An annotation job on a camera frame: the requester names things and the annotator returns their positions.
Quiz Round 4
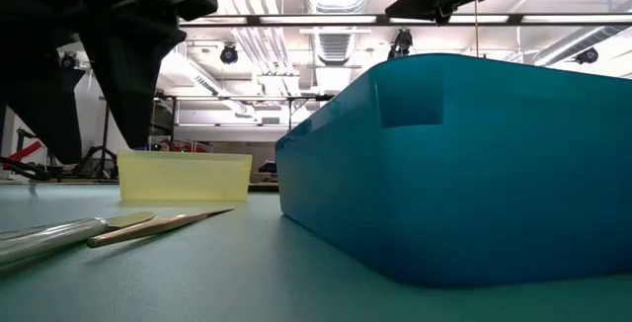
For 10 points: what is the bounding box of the silver table knife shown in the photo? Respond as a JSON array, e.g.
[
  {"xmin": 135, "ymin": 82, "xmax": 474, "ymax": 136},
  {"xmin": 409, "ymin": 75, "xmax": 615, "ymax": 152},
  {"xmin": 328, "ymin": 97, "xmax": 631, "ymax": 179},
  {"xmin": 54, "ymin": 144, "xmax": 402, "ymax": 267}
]
[{"xmin": 0, "ymin": 211, "xmax": 156, "ymax": 268}]

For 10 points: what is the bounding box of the red bar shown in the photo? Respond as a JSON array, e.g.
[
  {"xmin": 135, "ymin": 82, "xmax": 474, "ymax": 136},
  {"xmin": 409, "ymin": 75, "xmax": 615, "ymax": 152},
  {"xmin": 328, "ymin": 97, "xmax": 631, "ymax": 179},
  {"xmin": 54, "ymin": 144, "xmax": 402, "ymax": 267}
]
[{"xmin": 7, "ymin": 139, "xmax": 40, "ymax": 164}]

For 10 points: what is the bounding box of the yellow-green plastic bin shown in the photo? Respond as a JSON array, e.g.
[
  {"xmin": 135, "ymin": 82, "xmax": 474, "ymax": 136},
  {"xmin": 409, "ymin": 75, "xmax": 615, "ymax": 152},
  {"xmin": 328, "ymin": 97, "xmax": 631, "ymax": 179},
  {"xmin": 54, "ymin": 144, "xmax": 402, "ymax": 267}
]
[{"xmin": 117, "ymin": 149, "xmax": 254, "ymax": 202}]

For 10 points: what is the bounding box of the black overhead rig bar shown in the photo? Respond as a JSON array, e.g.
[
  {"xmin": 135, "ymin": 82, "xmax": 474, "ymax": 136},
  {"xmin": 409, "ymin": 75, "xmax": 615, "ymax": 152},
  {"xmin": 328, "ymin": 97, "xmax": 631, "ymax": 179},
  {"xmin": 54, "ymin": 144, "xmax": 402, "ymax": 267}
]
[{"xmin": 178, "ymin": 13, "xmax": 632, "ymax": 30}]

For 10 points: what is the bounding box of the blue plastic bin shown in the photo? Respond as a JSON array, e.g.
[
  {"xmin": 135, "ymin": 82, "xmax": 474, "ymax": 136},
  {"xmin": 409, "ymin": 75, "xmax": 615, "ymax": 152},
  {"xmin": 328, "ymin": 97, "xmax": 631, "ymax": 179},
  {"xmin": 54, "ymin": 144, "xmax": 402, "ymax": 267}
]
[{"xmin": 275, "ymin": 52, "xmax": 632, "ymax": 288}]

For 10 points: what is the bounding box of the green table mat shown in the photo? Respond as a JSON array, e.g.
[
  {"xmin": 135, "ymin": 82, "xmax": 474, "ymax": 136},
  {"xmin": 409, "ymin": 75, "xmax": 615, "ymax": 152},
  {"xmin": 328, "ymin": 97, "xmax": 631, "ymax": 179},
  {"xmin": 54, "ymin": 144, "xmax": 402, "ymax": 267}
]
[{"xmin": 0, "ymin": 183, "xmax": 632, "ymax": 322}]

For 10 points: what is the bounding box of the black ceiling camera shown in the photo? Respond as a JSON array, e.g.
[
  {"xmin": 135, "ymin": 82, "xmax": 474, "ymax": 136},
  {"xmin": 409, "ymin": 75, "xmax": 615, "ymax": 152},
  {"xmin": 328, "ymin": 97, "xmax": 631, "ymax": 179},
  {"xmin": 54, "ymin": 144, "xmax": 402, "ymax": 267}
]
[
  {"xmin": 575, "ymin": 46, "xmax": 600, "ymax": 65},
  {"xmin": 58, "ymin": 50, "xmax": 80, "ymax": 71},
  {"xmin": 219, "ymin": 42, "xmax": 240, "ymax": 65},
  {"xmin": 387, "ymin": 28, "xmax": 415, "ymax": 61}
]

